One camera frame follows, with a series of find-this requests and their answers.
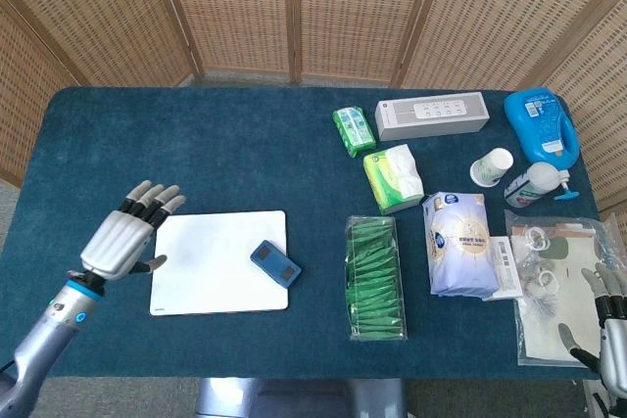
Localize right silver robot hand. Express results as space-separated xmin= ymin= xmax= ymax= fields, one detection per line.
xmin=557 ymin=262 xmax=627 ymax=395

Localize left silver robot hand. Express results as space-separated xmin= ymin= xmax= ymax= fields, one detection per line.
xmin=79 ymin=180 xmax=188 ymax=282

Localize blue whiteboard eraser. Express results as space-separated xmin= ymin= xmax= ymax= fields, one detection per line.
xmin=249 ymin=239 xmax=304 ymax=288

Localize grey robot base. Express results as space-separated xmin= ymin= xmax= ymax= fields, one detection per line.
xmin=195 ymin=377 xmax=408 ymax=418

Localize white drawing board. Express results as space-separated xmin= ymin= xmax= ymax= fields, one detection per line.
xmin=148 ymin=209 xmax=290 ymax=317

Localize clear plastic zip bag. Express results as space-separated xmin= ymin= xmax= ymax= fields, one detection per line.
xmin=503 ymin=209 xmax=627 ymax=368

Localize teal blue tablecloth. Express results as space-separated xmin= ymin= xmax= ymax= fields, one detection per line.
xmin=0 ymin=85 xmax=606 ymax=381

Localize white barcode label card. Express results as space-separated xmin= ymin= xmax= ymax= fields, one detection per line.
xmin=488 ymin=235 xmax=524 ymax=302

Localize white pump bottle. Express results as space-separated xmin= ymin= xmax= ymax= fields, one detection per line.
xmin=504 ymin=161 xmax=580 ymax=209

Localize lilac white tissue pack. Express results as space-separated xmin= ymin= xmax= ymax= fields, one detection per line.
xmin=421 ymin=191 xmax=501 ymax=301

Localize white paper cup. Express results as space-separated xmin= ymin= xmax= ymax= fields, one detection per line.
xmin=469 ymin=147 xmax=514 ymax=188

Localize blue detergent bottle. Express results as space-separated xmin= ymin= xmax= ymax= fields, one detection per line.
xmin=503 ymin=86 xmax=582 ymax=165

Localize clear box green sachets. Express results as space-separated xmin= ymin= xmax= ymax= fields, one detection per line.
xmin=345 ymin=214 xmax=410 ymax=343

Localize green wet wipes pack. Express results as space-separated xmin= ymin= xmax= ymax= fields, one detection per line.
xmin=332 ymin=105 xmax=378 ymax=159

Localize green yellow tissue pack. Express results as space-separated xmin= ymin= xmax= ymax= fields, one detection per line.
xmin=362 ymin=143 xmax=425 ymax=216

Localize grey power strip box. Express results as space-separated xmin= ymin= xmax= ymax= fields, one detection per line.
xmin=374 ymin=91 xmax=491 ymax=143

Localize bamboo folding screen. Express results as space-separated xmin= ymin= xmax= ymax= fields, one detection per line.
xmin=0 ymin=0 xmax=627 ymax=213

